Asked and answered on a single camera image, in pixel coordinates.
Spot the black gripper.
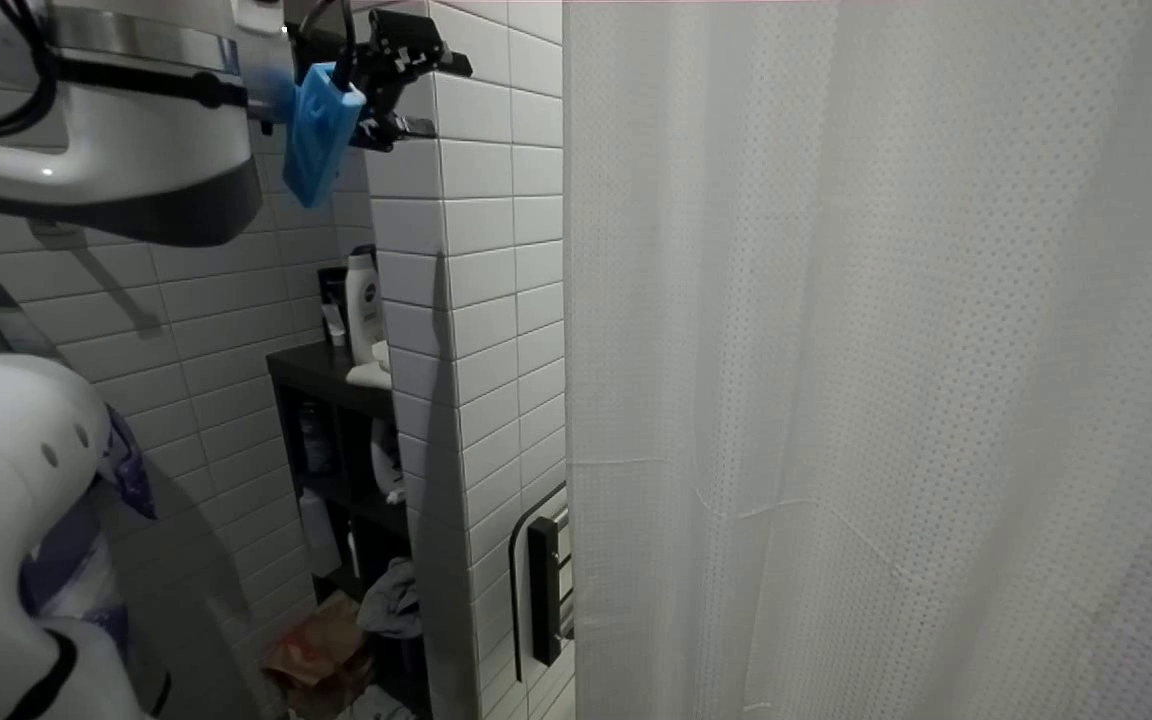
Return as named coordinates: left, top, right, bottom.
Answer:
left=284, top=0, right=474, bottom=151

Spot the white shower curtain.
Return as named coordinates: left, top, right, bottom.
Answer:
left=554, top=0, right=1152, bottom=720

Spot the folding shower seat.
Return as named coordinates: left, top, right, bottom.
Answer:
left=503, top=476, right=579, bottom=672

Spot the white lotion bottle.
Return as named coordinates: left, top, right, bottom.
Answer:
left=338, top=245, right=389, bottom=370

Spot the white folded cloth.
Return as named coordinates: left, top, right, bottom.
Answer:
left=338, top=341, right=401, bottom=394

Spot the black shelf unit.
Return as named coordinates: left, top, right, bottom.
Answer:
left=262, top=338, right=436, bottom=720

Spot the grey plastic bottle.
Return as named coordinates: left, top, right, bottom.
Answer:
left=296, top=483, right=342, bottom=580

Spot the purple cloth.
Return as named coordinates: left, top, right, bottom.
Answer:
left=96, top=401, right=160, bottom=530

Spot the white plastic bag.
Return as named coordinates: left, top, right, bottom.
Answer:
left=350, top=557, right=429, bottom=649

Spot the brown cardboard box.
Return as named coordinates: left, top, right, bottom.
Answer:
left=260, top=592, right=378, bottom=720

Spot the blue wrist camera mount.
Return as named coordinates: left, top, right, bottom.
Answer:
left=281, top=61, right=372, bottom=213

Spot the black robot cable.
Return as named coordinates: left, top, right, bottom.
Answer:
left=0, top=0, right=65, bottom=151

